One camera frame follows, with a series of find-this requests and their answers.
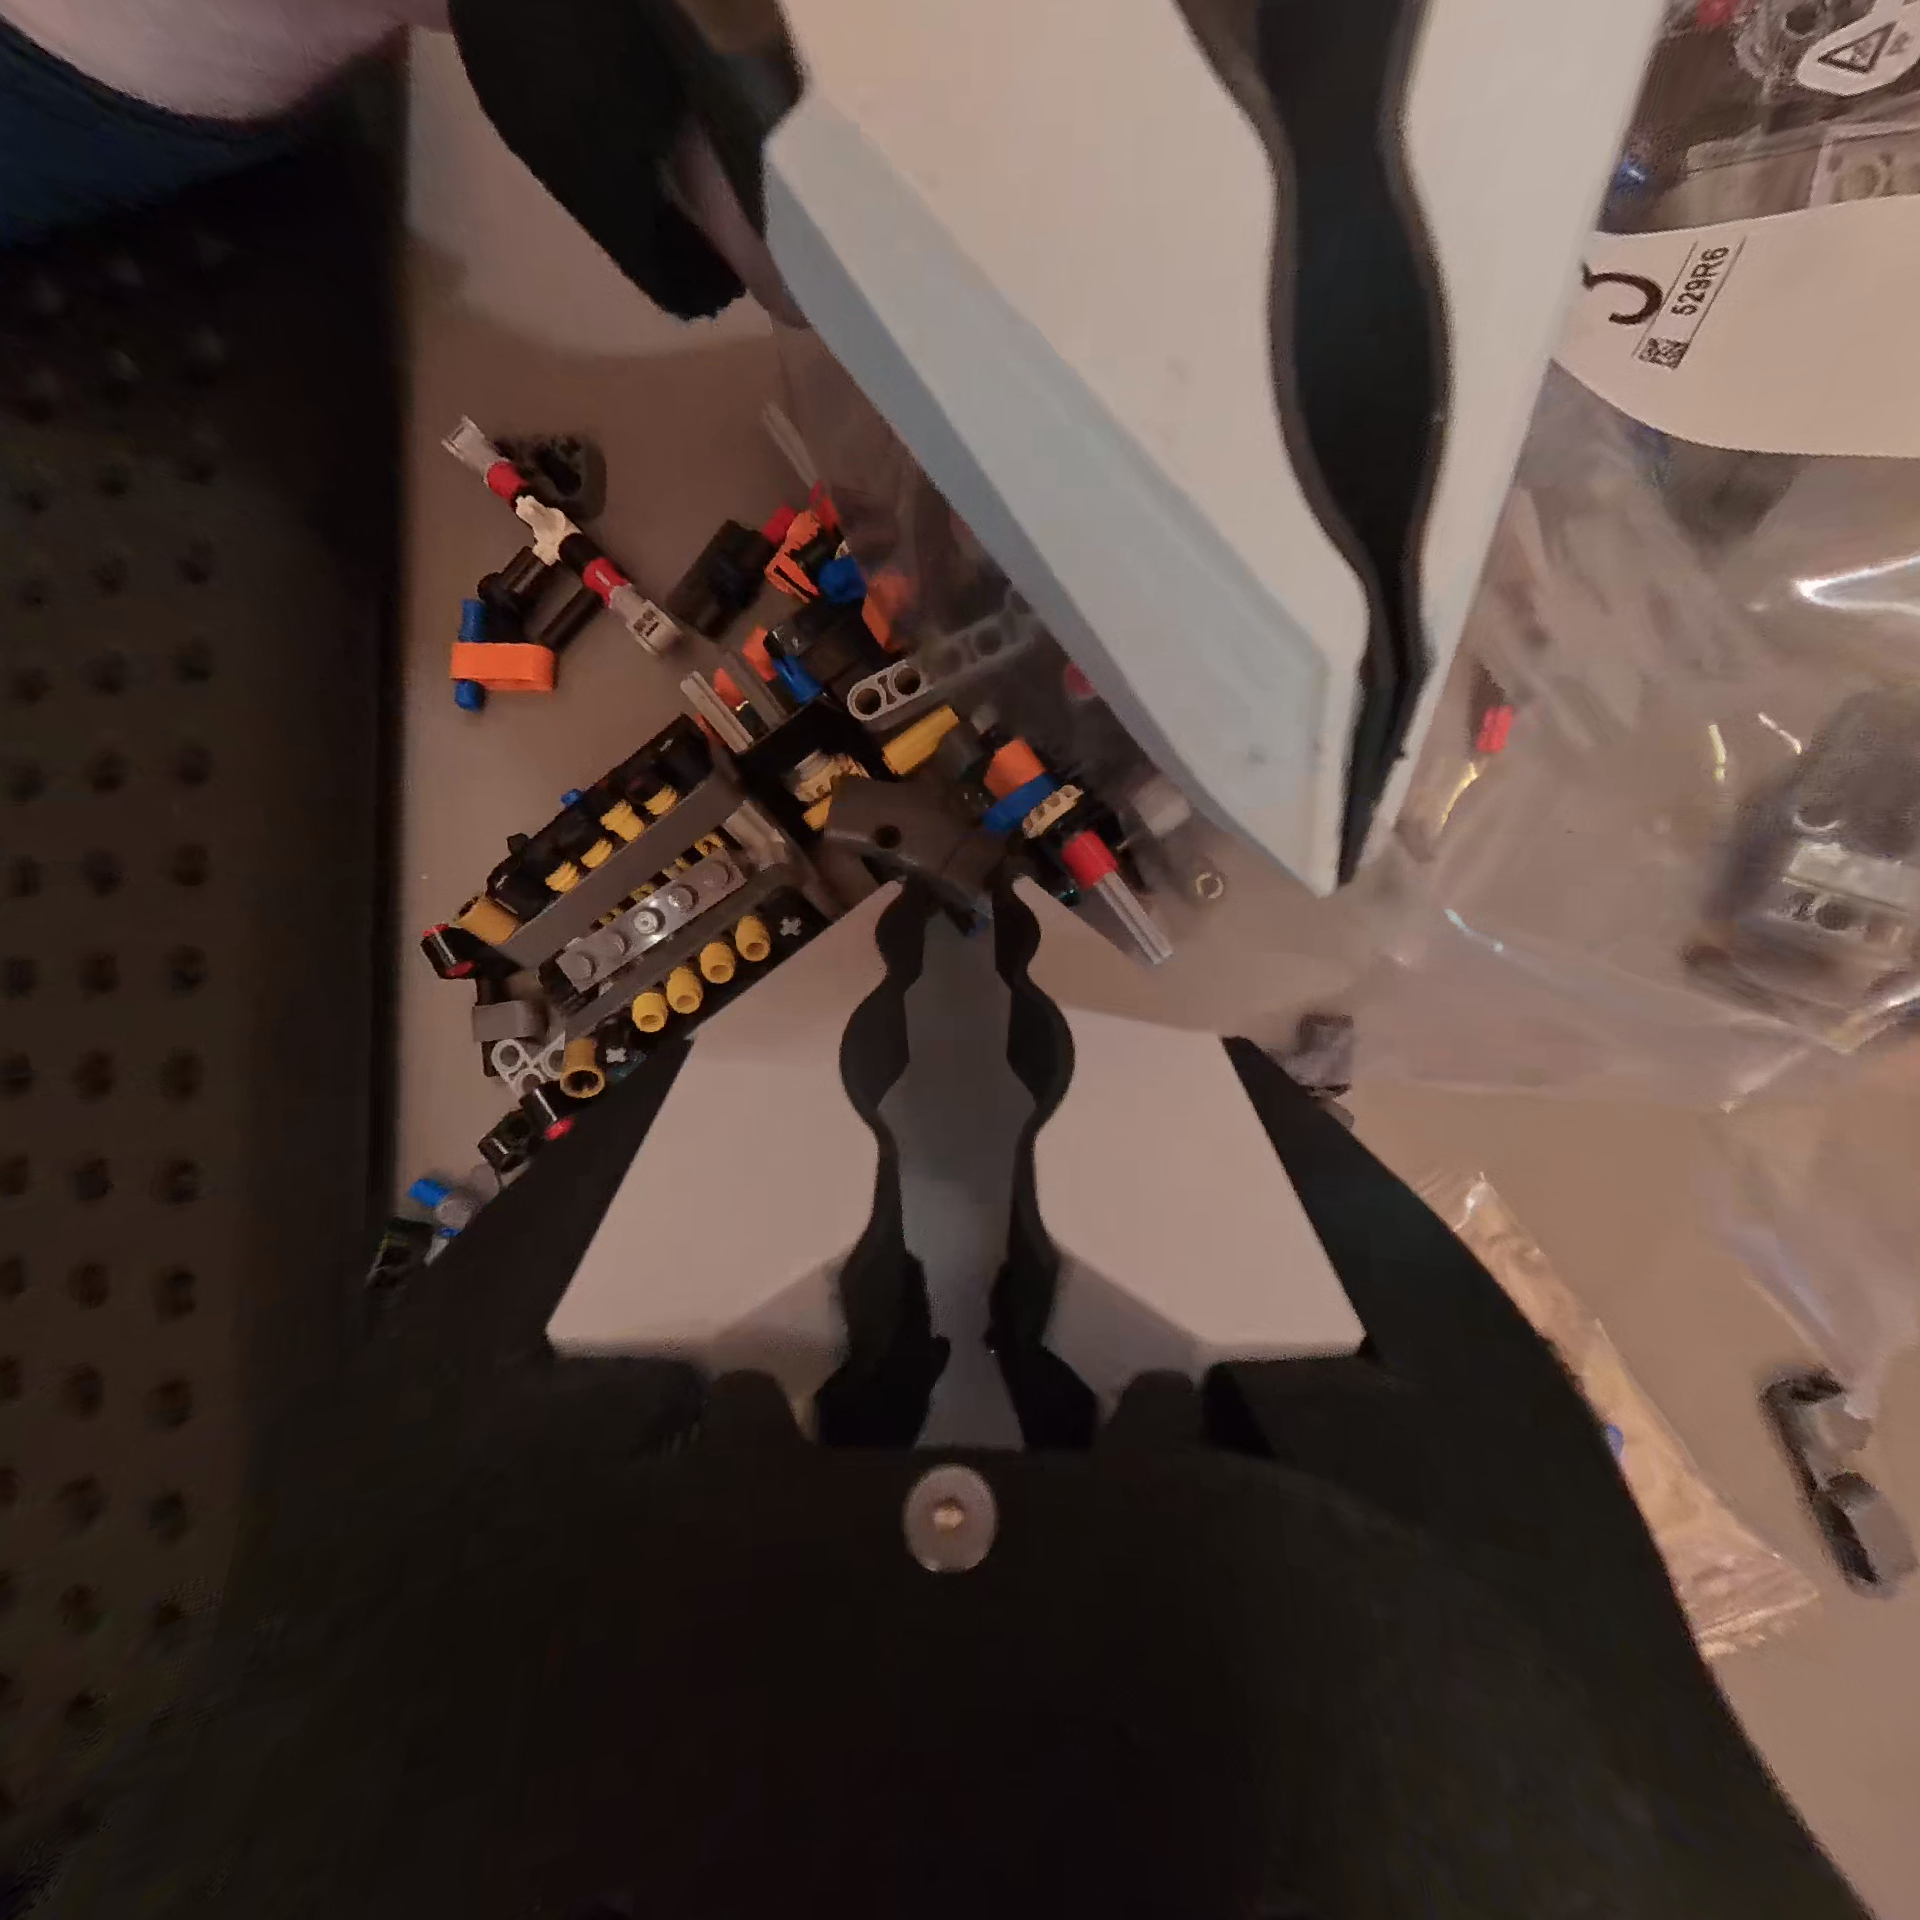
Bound crumpled bag of lego pins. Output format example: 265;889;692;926
1406;1170;1817;1663

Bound person's left hand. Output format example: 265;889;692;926
672;121;774;303

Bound grey lego wedge blue pin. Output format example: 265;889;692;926
404;1170;501;1251

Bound black lego brick red pin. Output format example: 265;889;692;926
664;507;803;641

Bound grey curved lego panel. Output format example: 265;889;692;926
1757;1363;1888;1597

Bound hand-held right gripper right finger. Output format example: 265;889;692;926
988;872;1367;1450

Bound clear bag grey lego pieces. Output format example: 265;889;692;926
1320;361;1920;1122

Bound pile of loose lego pieces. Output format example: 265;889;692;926
678;481;1226;969

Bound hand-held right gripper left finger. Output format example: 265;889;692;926
544;877;923;1450

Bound red black axle lego assembly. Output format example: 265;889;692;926
441;417;678;657

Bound person's left forearm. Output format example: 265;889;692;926
0;0;466;250

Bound orange lego beam blue pins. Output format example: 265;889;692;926
450;595;560;712

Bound black lego chassis assembly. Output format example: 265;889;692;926
416;712;842;1173

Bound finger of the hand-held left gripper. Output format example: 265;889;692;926
1347;0;1678;888
761;0;1406;909

